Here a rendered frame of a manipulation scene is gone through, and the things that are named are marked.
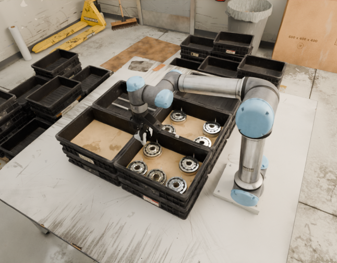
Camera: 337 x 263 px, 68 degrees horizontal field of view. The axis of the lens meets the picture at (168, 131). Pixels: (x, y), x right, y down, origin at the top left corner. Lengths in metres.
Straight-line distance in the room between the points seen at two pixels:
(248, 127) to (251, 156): 0.16
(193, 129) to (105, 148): 0.52
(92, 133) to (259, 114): 1.03
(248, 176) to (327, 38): 3.03
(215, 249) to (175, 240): 0.19
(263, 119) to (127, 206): 0.84
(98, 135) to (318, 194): 1.82
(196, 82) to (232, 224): 0.71
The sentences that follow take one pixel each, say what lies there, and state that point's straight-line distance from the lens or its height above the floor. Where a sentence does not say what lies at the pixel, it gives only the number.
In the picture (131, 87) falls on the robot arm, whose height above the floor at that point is 1.31.
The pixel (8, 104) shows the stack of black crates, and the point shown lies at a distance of 2.59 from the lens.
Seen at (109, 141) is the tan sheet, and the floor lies 0.83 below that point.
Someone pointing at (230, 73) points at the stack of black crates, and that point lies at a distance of 2.83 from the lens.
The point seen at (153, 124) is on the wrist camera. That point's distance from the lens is 1.12.
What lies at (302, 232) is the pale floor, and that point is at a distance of 2.23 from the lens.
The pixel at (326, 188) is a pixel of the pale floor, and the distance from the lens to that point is 2.53.
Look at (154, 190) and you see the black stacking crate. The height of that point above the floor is 0.86.
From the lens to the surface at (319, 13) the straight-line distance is 3.84.
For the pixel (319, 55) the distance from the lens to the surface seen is 3.93.
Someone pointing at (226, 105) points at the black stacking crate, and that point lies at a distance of 1.68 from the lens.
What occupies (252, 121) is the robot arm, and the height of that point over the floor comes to 1.33.
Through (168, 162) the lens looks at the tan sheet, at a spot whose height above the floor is 0.83.
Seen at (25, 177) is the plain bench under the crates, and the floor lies 0.70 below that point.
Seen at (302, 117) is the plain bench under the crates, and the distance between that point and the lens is 1.94.
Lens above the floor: 1.89
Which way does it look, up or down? 46 degrees down
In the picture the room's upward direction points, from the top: 3 degrees counter-clockwise
